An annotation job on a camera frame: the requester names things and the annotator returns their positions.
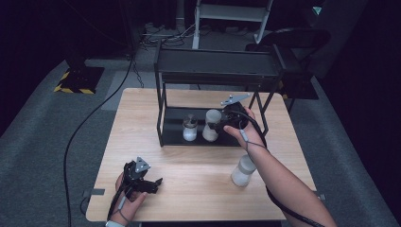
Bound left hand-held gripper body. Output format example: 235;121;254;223
122;156;151;195

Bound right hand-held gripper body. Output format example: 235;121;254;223
219;93;252;130

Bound tall jar with white lid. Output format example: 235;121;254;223
201;109;222;142
230;153;258;187

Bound small jar with silver lid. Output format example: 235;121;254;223
182;113;199;142

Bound black two-tier metal rack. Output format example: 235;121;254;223
153;39;288;149

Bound person's right hand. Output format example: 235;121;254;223
222;108;268;152

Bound person's left hand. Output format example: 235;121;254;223
110;172;148;224

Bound black chair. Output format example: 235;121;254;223
245;27;332;113

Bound black stand with striped base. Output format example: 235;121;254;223
53;0;106;95

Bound grey metal pole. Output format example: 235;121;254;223
175;0;185;27

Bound right hand-held gripper cable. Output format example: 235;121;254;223
233;110;325;227

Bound hand-held gripper cable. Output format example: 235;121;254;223
107;178;131;222
233;110;325;227

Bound left hand-held gripper cable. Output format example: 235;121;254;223
107;178;131;222

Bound thick black floor cable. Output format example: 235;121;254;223
62;53;135;227

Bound thin black floor cable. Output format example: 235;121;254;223
131;59;146;89

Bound white metal frame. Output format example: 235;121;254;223
191;0;274;50

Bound power strip with cables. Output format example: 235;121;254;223
138;22;197;48

